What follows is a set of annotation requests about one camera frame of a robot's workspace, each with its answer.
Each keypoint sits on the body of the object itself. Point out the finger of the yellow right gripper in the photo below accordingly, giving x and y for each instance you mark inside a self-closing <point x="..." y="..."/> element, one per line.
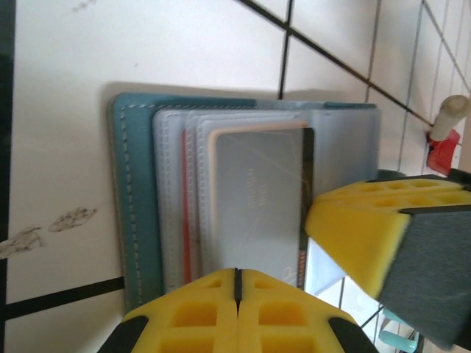
<point x="390" y="189"/>
<point x="353" y="235"/>

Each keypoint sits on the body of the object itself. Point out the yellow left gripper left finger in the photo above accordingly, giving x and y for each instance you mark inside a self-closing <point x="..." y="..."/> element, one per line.
<point x="191" y="323"/>

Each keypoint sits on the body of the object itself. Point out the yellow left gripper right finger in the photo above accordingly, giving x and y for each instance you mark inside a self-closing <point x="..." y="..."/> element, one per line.
<point x="287" y="323"/>

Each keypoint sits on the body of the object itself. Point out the black VIP card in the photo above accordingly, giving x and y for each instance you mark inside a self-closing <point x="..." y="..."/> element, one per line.
<point x="257" y="206"/>

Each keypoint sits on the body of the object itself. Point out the teal leather card holder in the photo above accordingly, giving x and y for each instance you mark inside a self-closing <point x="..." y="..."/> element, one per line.
<point x="138" y="184"/>

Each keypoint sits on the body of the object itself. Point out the beige edged card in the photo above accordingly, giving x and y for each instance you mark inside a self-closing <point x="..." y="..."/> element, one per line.
<point x="257" y="128"/>

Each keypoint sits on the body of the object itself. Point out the light blue garden fork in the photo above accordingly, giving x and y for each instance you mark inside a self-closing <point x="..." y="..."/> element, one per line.
<point x="399" y="340"/>

